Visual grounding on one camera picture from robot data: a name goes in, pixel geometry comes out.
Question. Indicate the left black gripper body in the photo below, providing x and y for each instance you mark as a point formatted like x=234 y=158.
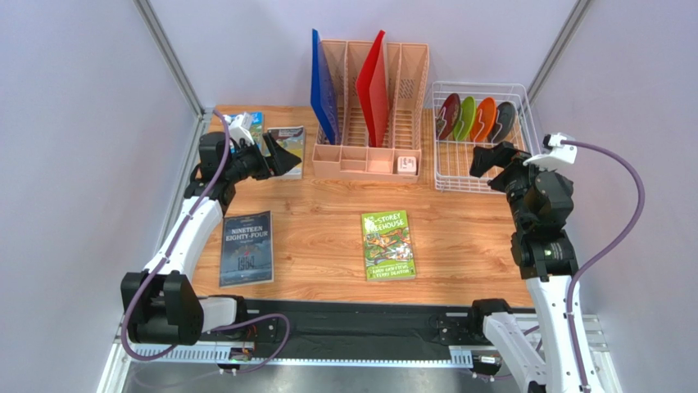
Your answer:
x=248 y=163

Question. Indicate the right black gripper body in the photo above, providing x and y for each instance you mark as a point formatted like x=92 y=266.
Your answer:
x=498 y=169

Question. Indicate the white wire dish rack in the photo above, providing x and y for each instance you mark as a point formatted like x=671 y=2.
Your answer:
x=452 y=159

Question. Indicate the dark grey plate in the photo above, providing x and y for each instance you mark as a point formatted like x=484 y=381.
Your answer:
x=504 y=123

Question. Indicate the orange plate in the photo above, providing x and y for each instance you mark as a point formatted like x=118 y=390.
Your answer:
x=485 y=119

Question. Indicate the green plate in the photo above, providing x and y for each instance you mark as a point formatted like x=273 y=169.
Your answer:
x=465 y=122

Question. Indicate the dark red floral plate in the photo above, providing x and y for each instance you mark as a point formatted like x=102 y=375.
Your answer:
x=448 y=116

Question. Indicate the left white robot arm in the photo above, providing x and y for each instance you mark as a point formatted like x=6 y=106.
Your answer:
x=160 y=304

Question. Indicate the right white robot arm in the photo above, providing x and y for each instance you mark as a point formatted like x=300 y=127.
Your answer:
x=540 y=201

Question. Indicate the yellow grey paperback book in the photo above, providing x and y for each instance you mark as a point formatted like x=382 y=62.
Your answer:
x=292 y=139

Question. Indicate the blue treehouse book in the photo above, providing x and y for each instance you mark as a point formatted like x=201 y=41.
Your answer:
x=256 y=131

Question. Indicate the blue plastic folder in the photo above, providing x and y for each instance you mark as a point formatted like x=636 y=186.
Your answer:
x=322 y=92

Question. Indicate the small white pink box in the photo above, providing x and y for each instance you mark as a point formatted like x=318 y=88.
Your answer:
x=407 y=165

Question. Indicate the Nineteen Eighty-Four book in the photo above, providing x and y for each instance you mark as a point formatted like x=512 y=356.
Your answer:
x=247 y=251

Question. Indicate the red plastic folder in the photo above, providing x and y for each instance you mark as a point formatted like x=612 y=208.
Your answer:
x=372 y=91

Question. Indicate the pink plastic file organizer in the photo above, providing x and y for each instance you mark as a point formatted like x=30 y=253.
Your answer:
x=353 y=158

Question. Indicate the green treehouse book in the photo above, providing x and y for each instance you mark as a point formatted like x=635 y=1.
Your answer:
x=388 y=249

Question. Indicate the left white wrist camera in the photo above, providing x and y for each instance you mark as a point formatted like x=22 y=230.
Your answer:
x=239 y=129

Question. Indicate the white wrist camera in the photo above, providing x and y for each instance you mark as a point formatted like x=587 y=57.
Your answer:
x=559 y=153
x=239 y=129

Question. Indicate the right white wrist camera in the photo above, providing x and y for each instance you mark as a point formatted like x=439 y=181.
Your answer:
x=559 y=153

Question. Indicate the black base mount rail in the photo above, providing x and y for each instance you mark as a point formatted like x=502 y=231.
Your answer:
x=365 y=331

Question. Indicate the aluminium frame rail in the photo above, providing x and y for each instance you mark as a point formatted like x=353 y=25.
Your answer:
x=263 y=341

